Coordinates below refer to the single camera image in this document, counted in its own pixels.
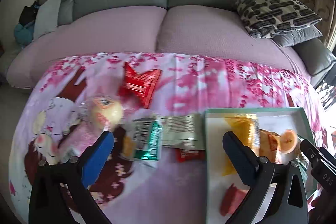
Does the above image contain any red snack packet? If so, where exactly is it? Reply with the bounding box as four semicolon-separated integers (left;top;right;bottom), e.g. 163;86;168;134
117;63;162;109

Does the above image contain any black patterned pillow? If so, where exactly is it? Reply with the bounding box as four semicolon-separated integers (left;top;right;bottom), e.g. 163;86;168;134
235;0;322;39

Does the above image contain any pale green white packet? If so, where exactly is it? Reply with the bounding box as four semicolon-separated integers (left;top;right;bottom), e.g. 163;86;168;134
161;113;206;149

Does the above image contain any light grey pillow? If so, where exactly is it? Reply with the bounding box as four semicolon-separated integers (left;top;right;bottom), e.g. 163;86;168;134
33;0;64;41

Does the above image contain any teal cloth bundle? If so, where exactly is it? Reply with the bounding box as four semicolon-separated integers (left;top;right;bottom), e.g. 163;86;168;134
14;22;36;46

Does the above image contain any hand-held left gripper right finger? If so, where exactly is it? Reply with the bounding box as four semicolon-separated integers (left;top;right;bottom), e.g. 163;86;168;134
223;131;308;224

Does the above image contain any round cookie packet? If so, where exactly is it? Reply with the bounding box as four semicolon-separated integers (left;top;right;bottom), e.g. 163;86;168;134
122;135;137;159

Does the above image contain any black bag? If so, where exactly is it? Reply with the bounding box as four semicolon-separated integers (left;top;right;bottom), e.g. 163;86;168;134
19;0;41;26

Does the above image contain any green white striped packet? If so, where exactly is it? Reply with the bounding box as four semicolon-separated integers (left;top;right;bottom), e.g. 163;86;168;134
131;118;163;168

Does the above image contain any pink sofa cover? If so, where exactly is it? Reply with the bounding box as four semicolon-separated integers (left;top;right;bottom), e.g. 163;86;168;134
7;6;313;89

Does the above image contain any teal cardboard box tray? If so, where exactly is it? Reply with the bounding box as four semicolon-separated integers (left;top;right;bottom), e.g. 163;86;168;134
205;107;315;224

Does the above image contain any small red cartoon packet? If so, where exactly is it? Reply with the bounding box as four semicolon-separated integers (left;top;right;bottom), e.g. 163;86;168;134
175;148;206;162

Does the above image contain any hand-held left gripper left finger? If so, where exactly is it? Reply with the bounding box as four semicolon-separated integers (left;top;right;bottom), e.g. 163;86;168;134
28;131;115;224

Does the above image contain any yellow snack packet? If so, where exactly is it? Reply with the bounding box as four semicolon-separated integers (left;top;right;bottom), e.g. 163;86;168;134
223;113;260;176

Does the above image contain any pink printed blanket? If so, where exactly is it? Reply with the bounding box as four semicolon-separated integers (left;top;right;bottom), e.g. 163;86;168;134
8;52;336;224

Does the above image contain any red white barcode packet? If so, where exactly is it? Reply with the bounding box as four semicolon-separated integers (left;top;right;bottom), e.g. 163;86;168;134
219;183;250;216

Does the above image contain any green snack packet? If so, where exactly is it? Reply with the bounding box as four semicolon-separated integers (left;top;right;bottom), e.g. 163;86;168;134
295;157;309;186

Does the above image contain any pink roll cake packet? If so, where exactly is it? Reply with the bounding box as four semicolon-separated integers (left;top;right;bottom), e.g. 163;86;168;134
280;129;300;155

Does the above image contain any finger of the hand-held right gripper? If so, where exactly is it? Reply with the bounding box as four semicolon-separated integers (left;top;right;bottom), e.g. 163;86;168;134
300;139;325;165

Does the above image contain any pale round cake packet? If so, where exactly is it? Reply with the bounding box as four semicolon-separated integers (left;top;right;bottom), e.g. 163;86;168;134
79;97;124;132

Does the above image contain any orange snack packet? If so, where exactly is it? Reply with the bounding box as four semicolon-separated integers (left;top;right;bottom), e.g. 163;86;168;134
259;130;284;164

